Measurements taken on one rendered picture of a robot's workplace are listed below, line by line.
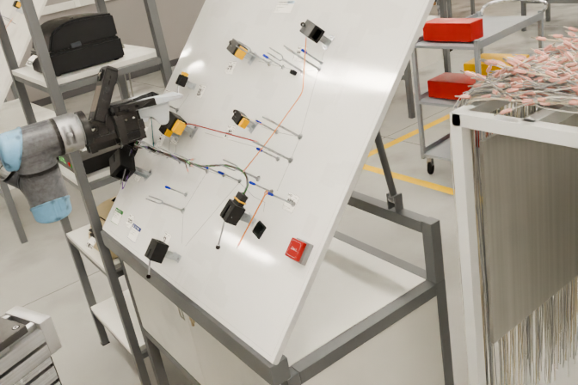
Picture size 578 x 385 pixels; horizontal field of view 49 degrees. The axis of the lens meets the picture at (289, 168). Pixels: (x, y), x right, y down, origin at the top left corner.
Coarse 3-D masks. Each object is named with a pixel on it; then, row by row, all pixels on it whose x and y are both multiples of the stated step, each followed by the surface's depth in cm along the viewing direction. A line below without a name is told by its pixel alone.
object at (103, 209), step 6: (114, 198) 281; (102, 204) 280; (108, 204) 278; (102, 210) 275; (108, 210) 273; (102, 216) 272; (102, 222) 270; (90, 234) 276; (96, 246) 275; (114, 258) 269
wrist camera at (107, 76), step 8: (104, 72) 125; (112, 72) 125; (104, 80) 124; (112, 80) 125; (96, 88) 127; (104, 88) 125; (112, 88) 125; (96, 96) 126; (104, 96) 125; (96, 104) 124; (104, 104) 125; (96, 112) 124; (104, 112) 125; (96, 120) 125; (104, 120) 125
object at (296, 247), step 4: (292, 240) 162; (296, 240) 161; (292, 244) 162; (296, 244) 161; (300, 244) 160; (304, 244) 159; (288, 248) 162; (292, 248) 161; (296, 248) 160; (300, 248) 159; (288, 252) 162; (292, 252) 161; (296, 252) 160; (300, 252) 159; (288, 256) 161; (292, 256) 160; (296, 256) 159; (300, 256) 159; (296, 260) 159
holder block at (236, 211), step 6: (228, 204) 178; (234, 204) 176; (222, 210) 179; (228, 210) 177; (234, 210) 176; (240, 210) 177; (222, 216) 178; (228, 216) 176; (234, 216) 177; (240, 216) 178; (228, 222) 177; (234, 222) 178
